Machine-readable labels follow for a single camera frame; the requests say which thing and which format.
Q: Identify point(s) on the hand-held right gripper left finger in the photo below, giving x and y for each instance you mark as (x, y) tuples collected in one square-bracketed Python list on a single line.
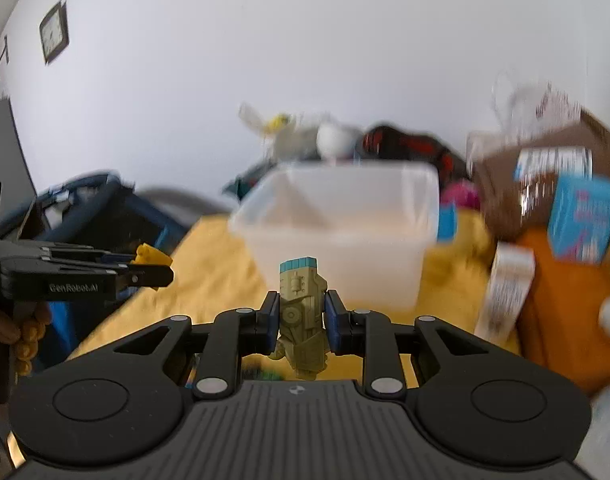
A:
[(270, 321)]

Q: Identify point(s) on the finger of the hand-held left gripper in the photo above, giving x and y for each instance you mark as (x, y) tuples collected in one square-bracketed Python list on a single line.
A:
[(150, 276), (100, 258)]

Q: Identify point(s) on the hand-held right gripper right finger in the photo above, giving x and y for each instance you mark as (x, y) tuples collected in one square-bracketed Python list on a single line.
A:
[(335, 323)]

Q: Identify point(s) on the yellow toy piece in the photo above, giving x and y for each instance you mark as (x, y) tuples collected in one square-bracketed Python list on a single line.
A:
[(152, 256)]

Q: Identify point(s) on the olive toy robot figure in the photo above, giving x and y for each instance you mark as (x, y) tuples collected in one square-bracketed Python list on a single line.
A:
[(302, 320)]

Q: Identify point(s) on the translucent plastic storage bin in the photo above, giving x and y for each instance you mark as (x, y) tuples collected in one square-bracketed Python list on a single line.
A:
[(335, 230)]

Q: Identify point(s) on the blue and black bag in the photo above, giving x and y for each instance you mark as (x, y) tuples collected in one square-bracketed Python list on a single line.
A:
[(110, 212)]

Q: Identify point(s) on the yellow blanket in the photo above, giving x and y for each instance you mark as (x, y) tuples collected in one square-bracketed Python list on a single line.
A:
[(210, 270)]

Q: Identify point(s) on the dark grey board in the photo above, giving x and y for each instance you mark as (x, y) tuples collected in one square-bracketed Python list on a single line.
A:
[(5, 155)]

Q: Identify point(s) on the white milk carton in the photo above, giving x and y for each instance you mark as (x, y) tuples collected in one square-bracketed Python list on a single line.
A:
[(505, 292)]

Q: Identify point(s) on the pink object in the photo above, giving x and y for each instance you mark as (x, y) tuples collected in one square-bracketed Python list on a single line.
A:
[(460, 195)]

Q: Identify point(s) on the white round object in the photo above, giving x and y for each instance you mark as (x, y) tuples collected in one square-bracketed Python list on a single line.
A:
[(333, 141)]

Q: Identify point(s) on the white and yellow plastic bag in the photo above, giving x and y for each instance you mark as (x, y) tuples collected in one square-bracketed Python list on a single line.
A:
[(275, 132)]

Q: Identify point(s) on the black and red object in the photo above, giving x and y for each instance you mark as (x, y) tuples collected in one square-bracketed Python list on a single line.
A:
[(400, 146)]

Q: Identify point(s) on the brown padded envelope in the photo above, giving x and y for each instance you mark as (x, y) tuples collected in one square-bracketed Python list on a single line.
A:
[(535, 190)]

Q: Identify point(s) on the light blue box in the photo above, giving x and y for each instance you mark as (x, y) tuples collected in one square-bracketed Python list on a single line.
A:
[(581, 220)]

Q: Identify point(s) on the pale paper packet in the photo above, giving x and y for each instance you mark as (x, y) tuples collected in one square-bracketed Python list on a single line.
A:
[(605, 427)]

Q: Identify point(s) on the clear plastic bag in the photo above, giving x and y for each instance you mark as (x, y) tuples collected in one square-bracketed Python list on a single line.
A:
[(530, 102)]

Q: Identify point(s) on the dark framed wall clock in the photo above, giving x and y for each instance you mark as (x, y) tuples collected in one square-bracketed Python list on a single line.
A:
[(53, 31)]

